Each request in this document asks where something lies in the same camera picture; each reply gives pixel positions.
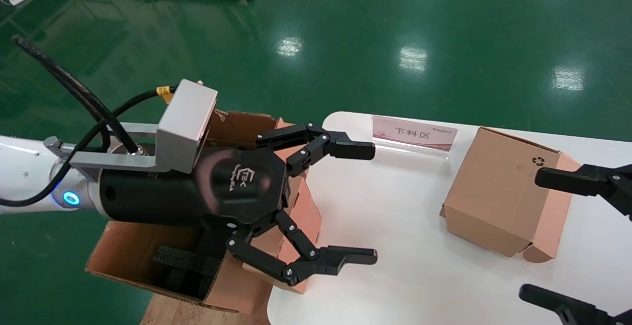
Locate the big open cardboard box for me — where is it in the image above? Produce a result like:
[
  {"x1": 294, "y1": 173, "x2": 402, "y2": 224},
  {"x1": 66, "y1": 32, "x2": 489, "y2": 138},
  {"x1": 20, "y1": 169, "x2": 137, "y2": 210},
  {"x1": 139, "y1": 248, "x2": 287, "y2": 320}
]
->
[{"x1": 85, "y1": 109, "x2": 309, "y2": 314}]

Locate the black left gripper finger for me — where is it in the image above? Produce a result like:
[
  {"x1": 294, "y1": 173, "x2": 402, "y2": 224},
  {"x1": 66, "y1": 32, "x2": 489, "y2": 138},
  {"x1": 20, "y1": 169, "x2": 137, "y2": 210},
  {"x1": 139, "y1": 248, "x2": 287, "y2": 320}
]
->
[
  {"x1": 226, "y1": 210, "x2": 378, "y2": 286},
  {"x1": 256, "y1": 122, "x2": 376, "y2": 177}
]

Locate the wooden pallet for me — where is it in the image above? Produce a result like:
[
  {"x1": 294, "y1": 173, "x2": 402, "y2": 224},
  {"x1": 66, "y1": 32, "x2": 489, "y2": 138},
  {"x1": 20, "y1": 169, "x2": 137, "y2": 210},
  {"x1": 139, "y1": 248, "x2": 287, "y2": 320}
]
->
[{"x1": 140, "y1": 123, "x2": 321, "y2": 325}]

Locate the cardboard box with recycle mark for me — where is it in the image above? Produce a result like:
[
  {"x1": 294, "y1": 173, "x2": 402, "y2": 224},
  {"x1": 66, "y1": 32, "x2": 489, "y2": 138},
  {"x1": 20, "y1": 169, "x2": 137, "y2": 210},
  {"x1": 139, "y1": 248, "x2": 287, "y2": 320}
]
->
[{"x1": 439, "y1": 126, "x2": 582, "y2": 264}]

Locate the thin black cable yellow tag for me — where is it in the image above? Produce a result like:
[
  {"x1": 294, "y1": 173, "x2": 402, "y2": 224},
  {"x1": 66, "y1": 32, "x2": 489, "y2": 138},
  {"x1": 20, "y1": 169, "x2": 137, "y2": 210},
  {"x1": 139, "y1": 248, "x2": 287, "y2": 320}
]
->
[{"x1": 0, "y1": 85, "x2": 177, "y2": 208}]

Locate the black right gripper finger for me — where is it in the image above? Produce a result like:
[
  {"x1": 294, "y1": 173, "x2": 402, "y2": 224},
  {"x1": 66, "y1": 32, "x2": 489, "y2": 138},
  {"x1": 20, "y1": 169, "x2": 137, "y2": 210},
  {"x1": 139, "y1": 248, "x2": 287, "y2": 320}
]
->
[
  {"x1": 535, "y1": 163, "x2": 632, "y2": 220},
  {"x1": 518, "y1": 284, "x2": 632, "y2": 325}
]

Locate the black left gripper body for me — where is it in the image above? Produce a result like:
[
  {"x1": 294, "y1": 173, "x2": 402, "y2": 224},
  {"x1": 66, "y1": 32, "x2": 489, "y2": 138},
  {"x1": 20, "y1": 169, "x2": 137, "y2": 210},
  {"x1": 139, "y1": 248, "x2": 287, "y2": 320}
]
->
[{"x1": 98, "y1": 147, "x2": 290, "y2": 228}]

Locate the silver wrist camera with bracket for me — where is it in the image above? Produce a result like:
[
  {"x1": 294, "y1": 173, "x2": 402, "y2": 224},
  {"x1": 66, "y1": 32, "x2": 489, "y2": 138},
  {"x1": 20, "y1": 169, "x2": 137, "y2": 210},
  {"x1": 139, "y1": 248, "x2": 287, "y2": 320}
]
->
[{"x1": 69, "y1": 79, "x2": 218, "y2": 182}]

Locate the plain cardboard box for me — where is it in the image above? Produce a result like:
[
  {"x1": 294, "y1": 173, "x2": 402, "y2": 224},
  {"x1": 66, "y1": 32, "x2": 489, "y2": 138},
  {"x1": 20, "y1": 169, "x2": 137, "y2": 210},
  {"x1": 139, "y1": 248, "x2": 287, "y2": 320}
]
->
[{"x1": 242, "y1": 173, "x2": 322, "y2": 294}]

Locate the pink acrylic sign stand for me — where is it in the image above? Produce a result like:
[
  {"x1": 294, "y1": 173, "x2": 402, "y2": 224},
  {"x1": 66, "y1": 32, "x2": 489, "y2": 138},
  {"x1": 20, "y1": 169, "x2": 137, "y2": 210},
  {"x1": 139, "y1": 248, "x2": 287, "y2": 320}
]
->
[{"x1": 371, "y1": 115, "x2": 459, "y2": 162}]

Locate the black corrugated cable hose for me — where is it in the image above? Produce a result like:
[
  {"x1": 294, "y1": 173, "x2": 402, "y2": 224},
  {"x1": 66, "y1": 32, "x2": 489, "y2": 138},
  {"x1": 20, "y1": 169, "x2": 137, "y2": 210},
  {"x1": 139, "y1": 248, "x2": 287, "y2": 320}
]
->
[{"x1": 12, "y1": 35, "x2": 141, "y2": 155}]

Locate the black foam block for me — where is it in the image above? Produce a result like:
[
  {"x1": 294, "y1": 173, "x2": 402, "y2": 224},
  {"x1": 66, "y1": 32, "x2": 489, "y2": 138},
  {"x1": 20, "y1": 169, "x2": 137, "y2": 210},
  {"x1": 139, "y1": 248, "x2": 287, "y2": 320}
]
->
[{"x1": 151, "y1": 245, "x2": 225, "y2": 300}]

